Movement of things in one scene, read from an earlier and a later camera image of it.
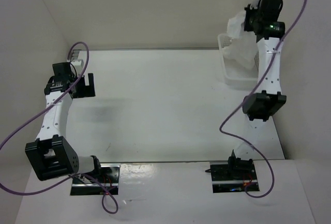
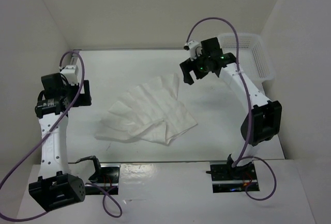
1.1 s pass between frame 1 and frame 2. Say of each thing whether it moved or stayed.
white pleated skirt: moved
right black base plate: stayed
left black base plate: stayed
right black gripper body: moved
